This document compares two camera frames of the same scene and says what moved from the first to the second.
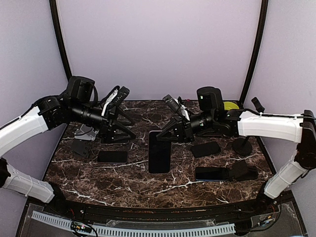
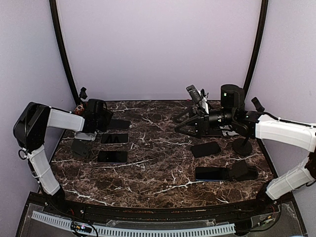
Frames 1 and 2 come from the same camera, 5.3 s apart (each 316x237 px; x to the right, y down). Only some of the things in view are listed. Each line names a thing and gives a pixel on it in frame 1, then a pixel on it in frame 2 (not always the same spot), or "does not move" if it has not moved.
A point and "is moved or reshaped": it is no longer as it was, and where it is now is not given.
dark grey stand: (82, 147) does not move
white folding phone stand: (86, 132) is moved or reshaped
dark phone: (208, 148) does not move
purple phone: (159, 153) is moved or reshaped
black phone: (112, 157) does not move
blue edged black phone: (211, 174) does not move
